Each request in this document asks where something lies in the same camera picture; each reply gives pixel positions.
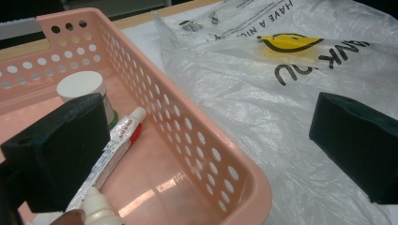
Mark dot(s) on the white and red ointment tube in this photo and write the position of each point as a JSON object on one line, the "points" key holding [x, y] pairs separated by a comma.
{"points": [[125, 131]]}

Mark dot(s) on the translucent white plastic bag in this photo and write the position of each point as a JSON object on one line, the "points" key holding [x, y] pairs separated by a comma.
{"points": [[250, 109]]}

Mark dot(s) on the white-lidded small jar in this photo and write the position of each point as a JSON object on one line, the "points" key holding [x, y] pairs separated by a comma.
{"points": [[81, 84]]}

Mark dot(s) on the small white dropper bottle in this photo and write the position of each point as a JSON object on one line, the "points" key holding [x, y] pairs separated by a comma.
{"points": [[97, 206]]}

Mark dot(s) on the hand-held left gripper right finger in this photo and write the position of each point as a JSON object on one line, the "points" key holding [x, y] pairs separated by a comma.
{"points": [[356, 140]]}

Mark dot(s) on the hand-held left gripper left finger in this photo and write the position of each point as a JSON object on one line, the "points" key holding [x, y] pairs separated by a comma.
{"points": [[56, 150]]}

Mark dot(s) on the pink perforated plastic basket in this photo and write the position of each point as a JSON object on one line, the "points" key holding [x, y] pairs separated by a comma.
{"points": [[162, 175]]}

